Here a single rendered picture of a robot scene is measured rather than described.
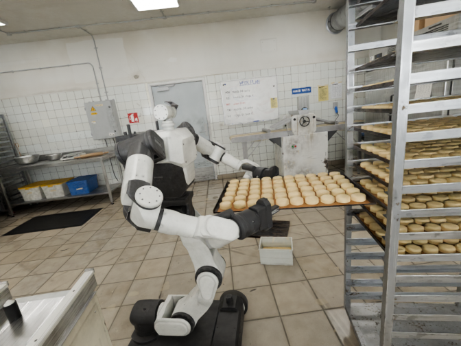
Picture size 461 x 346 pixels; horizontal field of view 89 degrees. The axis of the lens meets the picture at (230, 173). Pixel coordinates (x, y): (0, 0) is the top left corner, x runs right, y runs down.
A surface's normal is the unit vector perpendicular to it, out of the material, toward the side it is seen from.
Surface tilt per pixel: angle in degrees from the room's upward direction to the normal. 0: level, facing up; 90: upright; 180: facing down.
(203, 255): 90
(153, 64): 90
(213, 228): 53
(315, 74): 90
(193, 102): 90
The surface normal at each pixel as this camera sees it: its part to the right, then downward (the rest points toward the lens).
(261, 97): 0.06, 0.25
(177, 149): 0.59, 0.07
